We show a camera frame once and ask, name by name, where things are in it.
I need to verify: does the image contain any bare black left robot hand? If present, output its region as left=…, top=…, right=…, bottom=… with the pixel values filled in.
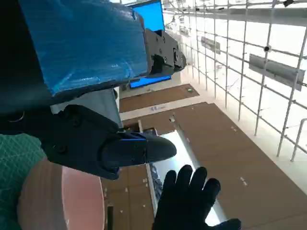
left=0, top=0, right=187, bottom=181

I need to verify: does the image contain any white metal truss frame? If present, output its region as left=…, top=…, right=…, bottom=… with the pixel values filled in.
left=163, top=0, right=307, bottom=161

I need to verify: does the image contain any grey hanging metal panel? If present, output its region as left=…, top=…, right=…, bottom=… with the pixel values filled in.
left=201, top=35, right=221, bottom=55
left=248, top=54, right=305, bottom=91

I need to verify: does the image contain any pink bowl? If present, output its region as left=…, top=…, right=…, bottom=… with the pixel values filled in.
left=16, top=157, right=106, bottom=230

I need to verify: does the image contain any green cutting mat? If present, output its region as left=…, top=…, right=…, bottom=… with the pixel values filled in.
left=0, top=133, right=48, bottom=230

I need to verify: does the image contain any blue screen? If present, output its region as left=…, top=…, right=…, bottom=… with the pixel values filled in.
left=129, top=0, right=172, bottom=89

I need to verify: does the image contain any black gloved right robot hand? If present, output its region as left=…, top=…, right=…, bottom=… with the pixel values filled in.
left=152, top=164, right=242, bottom=230

